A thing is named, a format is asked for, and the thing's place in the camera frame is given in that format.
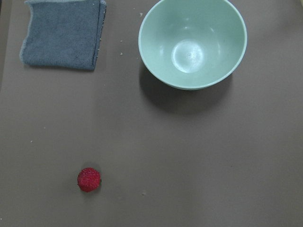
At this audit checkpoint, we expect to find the grey folded cloth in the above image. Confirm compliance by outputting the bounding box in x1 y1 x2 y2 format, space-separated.
19 0 107 70

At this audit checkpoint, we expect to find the red strawberry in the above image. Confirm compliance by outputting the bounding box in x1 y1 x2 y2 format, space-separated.
77 167 101 192

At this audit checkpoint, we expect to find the mint green bowl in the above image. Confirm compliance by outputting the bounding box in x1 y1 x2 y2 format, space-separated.
138 0 248 90

